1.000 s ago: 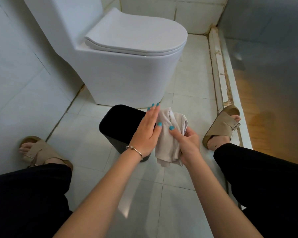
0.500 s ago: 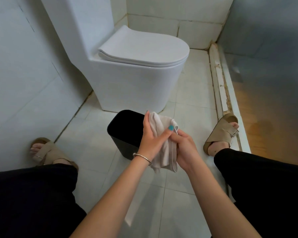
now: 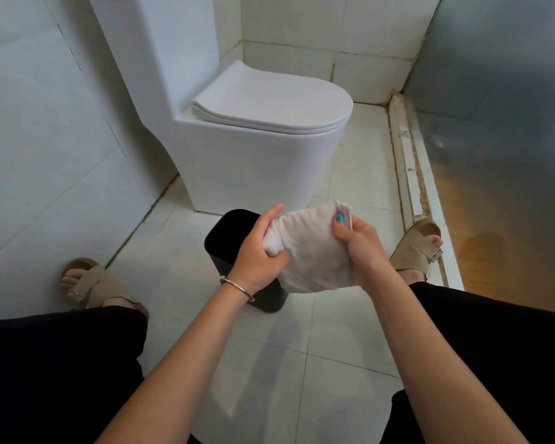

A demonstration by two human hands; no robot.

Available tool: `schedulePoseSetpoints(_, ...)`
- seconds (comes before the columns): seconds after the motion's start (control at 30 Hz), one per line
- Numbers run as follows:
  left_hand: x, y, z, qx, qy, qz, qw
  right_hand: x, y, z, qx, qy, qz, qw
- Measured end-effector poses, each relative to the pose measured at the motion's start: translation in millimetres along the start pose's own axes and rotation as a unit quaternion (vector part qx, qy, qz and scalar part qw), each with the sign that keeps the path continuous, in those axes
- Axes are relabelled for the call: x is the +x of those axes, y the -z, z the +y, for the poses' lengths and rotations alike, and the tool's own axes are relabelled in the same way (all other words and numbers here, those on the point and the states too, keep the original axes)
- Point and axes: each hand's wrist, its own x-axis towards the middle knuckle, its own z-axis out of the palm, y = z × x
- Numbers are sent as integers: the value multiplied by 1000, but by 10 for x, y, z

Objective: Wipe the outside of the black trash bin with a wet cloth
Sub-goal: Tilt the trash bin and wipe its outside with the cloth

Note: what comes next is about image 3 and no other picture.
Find person's right hand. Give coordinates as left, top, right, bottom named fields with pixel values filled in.
left=331, top=213, right=397, bottom=294

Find person's right beige sandal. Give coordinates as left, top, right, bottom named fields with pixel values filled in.
left=388, top=218, right=444, bottom=286

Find black plastic waste bin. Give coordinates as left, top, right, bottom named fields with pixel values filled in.
left=203, top=208, right=290, bottom=314

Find person's left forearm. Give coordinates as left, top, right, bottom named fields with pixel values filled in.
left=94, top=284, right=255, bottom=444

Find white door threshold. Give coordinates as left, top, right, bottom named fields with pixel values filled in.
left=387, top=94, right=465, bottom=292

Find silver bracelet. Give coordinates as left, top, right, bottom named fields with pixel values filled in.
left=219, top=276, right=256, bottom=303

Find person's right forearm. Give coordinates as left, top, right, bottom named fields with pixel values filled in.
left=369, top=268, right=530, bottom=444

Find white cleaning cloth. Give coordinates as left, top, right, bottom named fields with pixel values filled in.
left=262, top=200, right=360, bottom=294

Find person's left hand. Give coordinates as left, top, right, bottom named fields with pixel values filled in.
left=228, top=202, right=292, bottom=297

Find person's left beige sandal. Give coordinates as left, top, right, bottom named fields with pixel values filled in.
left=60, top=257, right=150, bottom=319

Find person's beige sandal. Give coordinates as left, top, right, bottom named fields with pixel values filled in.
left=60, top=257, right=150, bottom=319
left=388, top=218, right=444, bottom=286

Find white toilet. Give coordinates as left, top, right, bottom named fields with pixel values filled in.
left=85, top=0, right=355, bottom=216

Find person's black trousers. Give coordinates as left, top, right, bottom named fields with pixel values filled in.
left=0, top=281, right=555, bottom=444

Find white toilet seat lid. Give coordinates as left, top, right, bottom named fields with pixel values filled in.
left=191, top=59, right=355, bottom=136

